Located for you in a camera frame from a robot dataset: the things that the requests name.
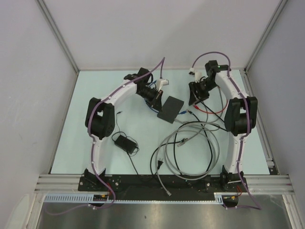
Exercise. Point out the black network switch box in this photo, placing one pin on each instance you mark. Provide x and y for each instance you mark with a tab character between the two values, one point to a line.
170	109

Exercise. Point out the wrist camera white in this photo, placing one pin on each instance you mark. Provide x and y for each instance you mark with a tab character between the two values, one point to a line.
161	82
196	74

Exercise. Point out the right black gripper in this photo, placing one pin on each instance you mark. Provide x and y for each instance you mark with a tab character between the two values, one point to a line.
194	97

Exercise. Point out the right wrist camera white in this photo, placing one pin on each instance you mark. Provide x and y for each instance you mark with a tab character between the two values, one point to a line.
196	74

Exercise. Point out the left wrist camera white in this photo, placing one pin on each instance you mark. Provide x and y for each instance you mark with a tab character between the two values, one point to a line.
161	82

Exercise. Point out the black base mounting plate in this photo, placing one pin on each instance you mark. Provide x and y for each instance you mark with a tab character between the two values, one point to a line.
164	188

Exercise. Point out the aluminium frame rail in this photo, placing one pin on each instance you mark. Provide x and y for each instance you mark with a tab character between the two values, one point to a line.
257	184

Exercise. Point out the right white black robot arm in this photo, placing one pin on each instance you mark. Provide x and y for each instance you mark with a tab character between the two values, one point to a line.
239	120

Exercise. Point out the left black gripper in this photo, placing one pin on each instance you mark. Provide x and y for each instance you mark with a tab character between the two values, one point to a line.
157	104

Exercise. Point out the black power adapter brick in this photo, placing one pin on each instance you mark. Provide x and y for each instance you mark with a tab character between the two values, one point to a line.
125	144

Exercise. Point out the slotted cable duct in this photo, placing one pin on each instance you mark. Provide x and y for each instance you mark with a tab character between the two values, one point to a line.
92	199

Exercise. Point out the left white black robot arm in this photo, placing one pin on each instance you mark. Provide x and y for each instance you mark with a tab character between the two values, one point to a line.
100	117

